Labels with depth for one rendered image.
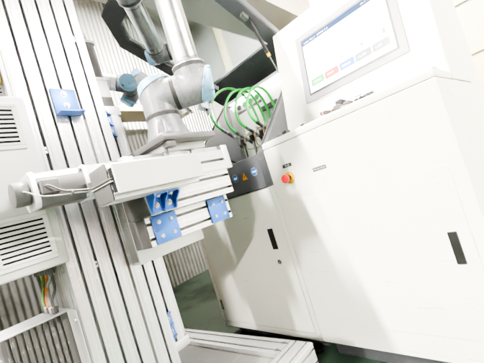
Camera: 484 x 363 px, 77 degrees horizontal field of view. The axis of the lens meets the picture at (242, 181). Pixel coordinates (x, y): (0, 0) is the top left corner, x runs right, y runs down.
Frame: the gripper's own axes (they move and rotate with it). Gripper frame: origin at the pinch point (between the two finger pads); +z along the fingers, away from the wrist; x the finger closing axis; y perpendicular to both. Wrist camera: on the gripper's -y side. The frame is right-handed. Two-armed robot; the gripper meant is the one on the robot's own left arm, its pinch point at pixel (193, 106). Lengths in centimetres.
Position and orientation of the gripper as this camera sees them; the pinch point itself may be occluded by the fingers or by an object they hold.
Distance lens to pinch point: 174.4
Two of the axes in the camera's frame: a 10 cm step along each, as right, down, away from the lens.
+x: 4.1, -3.9, -8.2
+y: -3.2, 7.8, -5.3
